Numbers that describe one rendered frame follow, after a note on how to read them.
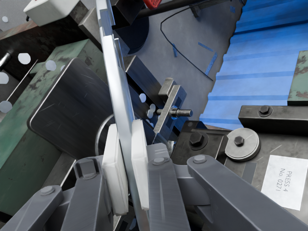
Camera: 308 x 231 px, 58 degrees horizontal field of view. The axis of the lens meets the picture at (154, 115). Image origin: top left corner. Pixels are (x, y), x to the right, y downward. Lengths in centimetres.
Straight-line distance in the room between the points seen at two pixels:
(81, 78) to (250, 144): 29
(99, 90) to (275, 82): 178
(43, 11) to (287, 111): 54
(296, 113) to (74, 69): 34
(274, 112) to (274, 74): 178
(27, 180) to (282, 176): 45
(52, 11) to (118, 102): 54
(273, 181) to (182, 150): 14
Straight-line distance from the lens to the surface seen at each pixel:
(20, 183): 60
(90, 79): 49
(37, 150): 60
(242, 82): 227
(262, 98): 210
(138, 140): 16
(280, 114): 43
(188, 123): 55
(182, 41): 206
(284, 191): 41
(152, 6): 66
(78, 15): 70
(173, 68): 195
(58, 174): 59
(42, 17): 73
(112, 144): 16
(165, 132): 68
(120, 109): 17
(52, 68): 61
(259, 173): 43
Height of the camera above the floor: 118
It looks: 41 degrees down
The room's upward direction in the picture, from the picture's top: 93 degrees clockwise
